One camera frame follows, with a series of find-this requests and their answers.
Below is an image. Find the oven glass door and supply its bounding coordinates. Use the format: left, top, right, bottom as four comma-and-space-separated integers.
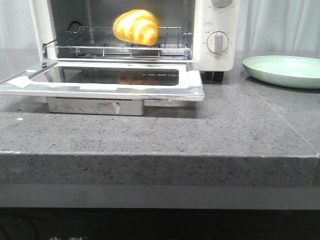
0, 60, 205, 116

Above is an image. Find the yellow striped bread roll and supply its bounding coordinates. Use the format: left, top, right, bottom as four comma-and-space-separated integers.
112, 9, 159, 46

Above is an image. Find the lower oven timer knob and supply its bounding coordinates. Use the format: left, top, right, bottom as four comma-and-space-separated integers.
207, 31, 229, 54

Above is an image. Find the white Toshiba toaster oven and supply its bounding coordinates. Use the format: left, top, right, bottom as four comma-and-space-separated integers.
29, 0, 241, 82

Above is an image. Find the upper oven knob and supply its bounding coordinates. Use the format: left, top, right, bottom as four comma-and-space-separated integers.
211, 0, 233, 8

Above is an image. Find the light green plate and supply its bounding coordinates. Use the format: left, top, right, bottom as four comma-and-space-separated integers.
242, 55, 320, 90

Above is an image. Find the wire oven rack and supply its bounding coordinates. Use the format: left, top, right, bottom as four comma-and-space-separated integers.
42, 25, 193, 62

